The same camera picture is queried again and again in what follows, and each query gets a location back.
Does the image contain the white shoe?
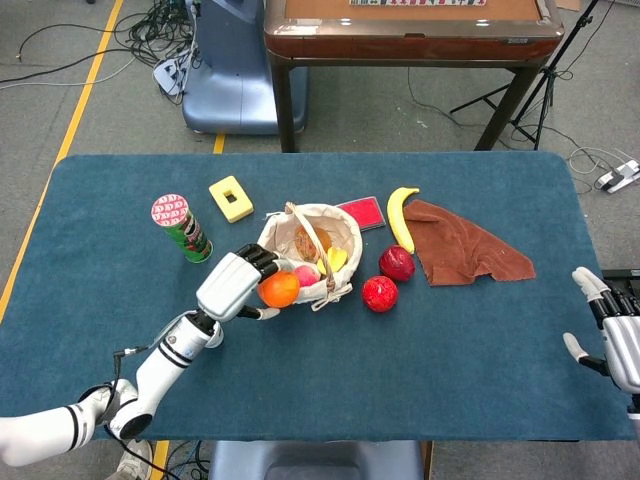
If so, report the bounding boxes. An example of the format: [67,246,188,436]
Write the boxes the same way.
[104,439,154,480]

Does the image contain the bright red apple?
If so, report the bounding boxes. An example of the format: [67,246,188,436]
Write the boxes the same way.
[361,275,400,314]

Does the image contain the brown mahjong table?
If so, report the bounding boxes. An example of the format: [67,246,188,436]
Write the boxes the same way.
[263,0,565,154]

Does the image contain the translucent orange toy fruit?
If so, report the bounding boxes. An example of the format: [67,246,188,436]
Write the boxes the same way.
[293,225,332,262]

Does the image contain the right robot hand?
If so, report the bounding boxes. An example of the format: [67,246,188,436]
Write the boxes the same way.
[562,266,640,396]

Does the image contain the green Pringles can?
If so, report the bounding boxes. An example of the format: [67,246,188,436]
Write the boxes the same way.
[150,193,214,264]

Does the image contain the white power strip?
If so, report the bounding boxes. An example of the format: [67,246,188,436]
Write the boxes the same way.
[593,158,640,194]
[152,57,194,96]

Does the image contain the grey blue robot torso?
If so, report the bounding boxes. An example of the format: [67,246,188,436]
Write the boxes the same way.
[207,439,426,480]

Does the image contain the black floor cables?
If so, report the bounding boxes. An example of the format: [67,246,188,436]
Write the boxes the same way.
[0,0,201,106]

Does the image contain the yellow toy fruit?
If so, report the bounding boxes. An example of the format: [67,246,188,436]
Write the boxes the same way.
[317,246,349,276]

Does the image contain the yellow banana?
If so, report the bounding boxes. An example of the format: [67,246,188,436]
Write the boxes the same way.
[387,186,421,255]

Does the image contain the black tripod stand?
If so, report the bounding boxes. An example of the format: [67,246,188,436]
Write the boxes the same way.
[449,0,601,151]

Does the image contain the red flat pad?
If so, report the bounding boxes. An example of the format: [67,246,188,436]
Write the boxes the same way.
[336,195,387,234]

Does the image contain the dark red apple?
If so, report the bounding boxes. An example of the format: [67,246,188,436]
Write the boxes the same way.
[378,245,417,283]

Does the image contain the black box device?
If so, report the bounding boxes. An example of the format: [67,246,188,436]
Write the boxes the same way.
[602,268,640,306]

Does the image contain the row of mahjong tiles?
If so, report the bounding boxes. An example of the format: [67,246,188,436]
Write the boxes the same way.
[348,0,489,8]

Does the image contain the pink peach toy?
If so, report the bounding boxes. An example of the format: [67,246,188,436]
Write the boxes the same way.
[293,264,321,288]

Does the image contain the yellow foam block with hole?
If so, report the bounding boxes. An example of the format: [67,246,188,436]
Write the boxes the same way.
[208,175,255,224]

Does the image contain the blue felt table cover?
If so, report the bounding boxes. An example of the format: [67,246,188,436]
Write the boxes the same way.
[0,152,636,444]

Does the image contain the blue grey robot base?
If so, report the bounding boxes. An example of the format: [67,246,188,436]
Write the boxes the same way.
[181,0,309,135]

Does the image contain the brown towel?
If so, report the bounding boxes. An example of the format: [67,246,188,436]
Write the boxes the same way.
[402,199,537,287]

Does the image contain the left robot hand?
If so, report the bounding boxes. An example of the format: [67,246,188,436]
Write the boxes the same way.
[195,243,282,324]

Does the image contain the wicker basket with cloth liner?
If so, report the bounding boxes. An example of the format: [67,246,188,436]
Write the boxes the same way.
[256,201,364,313]

